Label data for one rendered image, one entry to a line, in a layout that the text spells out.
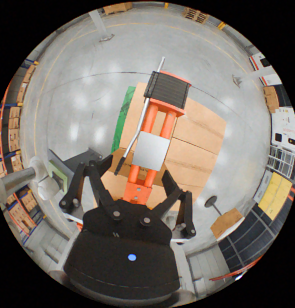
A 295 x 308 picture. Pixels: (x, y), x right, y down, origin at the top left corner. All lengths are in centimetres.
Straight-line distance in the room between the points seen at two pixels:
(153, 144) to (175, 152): 61
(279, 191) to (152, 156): 718
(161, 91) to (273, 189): 718
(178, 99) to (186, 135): 63
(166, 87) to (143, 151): 14
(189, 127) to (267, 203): 703
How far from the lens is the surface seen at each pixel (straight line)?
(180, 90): 20
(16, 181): 70
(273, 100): 668
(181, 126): 78
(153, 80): 19
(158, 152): 18
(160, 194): 42
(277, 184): 716
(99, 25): 282
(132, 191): 22
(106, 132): 138
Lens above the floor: 126
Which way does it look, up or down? 75 degrees down
